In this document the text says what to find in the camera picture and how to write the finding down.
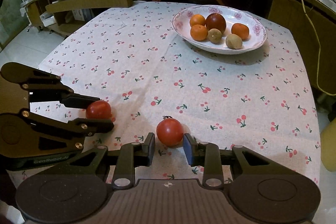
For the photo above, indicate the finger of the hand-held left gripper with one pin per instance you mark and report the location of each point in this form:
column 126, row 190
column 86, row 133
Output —
column 94, row 126
column 78, row 101

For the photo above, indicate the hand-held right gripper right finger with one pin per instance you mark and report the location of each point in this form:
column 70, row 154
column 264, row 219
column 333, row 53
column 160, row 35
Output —
column 188, row 149

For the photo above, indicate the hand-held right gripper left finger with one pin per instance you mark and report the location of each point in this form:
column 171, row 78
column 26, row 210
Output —
column 149, row 148

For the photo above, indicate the red tomato with stem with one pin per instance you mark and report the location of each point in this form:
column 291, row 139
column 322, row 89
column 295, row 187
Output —
column 169, row 132

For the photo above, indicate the round brown kiwi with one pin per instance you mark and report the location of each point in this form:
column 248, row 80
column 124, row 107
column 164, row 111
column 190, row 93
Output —
column 214, row 35

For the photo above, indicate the oval brown kiwi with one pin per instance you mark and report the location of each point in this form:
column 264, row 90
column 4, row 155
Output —
column 233, row 41

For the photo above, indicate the medium orange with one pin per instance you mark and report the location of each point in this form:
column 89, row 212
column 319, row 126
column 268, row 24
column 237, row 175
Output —
column 198, row 32

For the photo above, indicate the large orange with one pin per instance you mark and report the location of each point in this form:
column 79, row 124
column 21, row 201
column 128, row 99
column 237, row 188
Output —
column 240, row 31

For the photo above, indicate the small orange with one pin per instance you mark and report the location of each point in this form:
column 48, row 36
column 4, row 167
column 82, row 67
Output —
column 197, row 20

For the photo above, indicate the dark red plum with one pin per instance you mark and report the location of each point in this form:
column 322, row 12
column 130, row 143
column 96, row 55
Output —
column 216, row 22

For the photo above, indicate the white floral plate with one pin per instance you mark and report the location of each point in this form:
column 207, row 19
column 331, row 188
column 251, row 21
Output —
column 183, row 16

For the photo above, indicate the cherry-printed tablecloth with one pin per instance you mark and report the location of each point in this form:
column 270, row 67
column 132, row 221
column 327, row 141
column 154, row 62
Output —
column 183, row 82

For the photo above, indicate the yellow bucket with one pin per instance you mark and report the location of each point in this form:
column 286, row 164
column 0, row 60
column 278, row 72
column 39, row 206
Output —
column 329, row 145

